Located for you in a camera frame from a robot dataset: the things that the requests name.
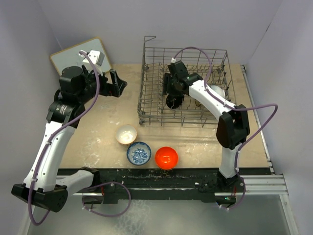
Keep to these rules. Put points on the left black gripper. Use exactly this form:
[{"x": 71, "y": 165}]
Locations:
[{"x": 114, "y": 89}]

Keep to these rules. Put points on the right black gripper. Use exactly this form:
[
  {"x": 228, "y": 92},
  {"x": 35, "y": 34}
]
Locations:
[{"x": 167, "y": 79}]

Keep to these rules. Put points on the black glossy bowl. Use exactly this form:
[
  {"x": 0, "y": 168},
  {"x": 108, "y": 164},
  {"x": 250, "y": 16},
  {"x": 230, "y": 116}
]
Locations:
[{"x": 174, "y": 101}]

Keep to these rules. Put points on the grey wire dish rack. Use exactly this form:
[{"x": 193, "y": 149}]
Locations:
[{"x": 155, "y": 60}]

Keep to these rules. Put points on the white ceramic bowl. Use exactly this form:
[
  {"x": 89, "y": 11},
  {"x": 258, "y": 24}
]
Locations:
[{"x": 218, "y": 90}]

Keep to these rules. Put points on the brown rimmed cream bowl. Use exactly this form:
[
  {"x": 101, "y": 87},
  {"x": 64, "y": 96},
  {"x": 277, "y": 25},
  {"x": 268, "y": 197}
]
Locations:
[{"x": 197, "y": 103}]

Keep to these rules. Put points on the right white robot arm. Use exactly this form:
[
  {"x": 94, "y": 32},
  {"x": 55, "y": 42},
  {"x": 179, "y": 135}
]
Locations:
[{"x": 233, "y": 124}]

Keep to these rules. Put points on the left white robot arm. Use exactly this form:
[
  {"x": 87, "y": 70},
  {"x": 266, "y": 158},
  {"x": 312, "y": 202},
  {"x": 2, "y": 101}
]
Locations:
[{"x": 77, "y": 87}]

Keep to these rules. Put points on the beige white bowl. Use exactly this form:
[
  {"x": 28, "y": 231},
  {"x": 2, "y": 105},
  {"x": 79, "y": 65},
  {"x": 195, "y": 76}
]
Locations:
[{"x": 126, "y": 134}]

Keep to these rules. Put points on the blue white patterned bowl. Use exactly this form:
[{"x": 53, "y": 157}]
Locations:
[{"x": 139, "y": 153}]

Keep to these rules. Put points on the orange bowl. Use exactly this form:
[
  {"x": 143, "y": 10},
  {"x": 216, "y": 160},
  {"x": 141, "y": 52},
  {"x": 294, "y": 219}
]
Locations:
[{"x": 166, "y": 158}]

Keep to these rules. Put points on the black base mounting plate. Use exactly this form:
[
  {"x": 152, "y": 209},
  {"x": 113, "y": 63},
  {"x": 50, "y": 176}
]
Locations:
[{"x": 201, "y": 184}]

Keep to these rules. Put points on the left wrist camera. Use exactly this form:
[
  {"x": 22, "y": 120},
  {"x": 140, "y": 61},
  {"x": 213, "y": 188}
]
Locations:
[{"x": 96, "y": 57}]

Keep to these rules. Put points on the small whiteboard with wood frame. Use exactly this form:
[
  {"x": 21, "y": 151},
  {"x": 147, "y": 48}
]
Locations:
[{"x": 70, "y": 56}]

